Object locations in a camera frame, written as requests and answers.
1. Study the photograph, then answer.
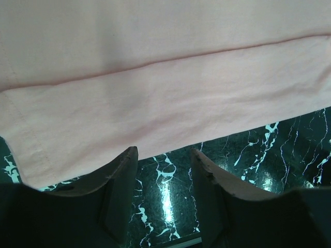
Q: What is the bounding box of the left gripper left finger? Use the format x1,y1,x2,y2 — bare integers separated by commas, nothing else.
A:
28,146,138,247

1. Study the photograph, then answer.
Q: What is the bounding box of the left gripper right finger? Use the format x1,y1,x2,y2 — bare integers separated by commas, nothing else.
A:
190,149,321,247

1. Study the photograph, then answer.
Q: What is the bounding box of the salmon pink t shirt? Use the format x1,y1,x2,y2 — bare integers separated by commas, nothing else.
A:
1,1,330,189

